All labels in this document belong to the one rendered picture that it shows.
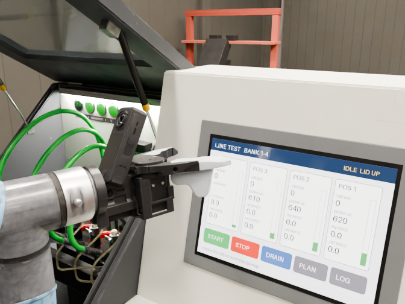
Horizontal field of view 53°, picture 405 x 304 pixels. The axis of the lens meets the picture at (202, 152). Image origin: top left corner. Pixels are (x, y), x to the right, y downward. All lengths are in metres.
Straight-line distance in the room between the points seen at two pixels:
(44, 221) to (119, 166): 0.12
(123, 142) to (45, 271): 0.19
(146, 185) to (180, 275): 0.50
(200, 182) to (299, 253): 0.35
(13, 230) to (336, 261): 0.59
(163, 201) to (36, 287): 0.20
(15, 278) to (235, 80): 0.60
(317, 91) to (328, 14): 9.01
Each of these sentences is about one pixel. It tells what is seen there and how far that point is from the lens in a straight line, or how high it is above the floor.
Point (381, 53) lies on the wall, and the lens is 9.71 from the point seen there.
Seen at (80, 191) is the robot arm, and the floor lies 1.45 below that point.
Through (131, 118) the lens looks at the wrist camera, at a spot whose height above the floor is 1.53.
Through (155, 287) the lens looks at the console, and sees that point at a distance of 1.11.
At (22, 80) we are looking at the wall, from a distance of 4.37.
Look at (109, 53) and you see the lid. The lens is 1.20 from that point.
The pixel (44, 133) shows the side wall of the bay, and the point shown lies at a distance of 1.64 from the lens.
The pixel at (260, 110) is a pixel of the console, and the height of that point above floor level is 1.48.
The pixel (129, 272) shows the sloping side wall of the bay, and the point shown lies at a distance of 1.10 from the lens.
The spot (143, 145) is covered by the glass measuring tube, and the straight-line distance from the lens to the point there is 1.34.
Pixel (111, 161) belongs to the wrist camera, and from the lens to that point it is 0.58.
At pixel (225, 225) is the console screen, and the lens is 0.94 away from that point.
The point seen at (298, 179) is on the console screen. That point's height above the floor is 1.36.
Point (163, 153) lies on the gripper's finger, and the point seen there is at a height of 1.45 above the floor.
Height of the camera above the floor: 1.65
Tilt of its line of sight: 17 degrees down
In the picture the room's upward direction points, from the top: straight up
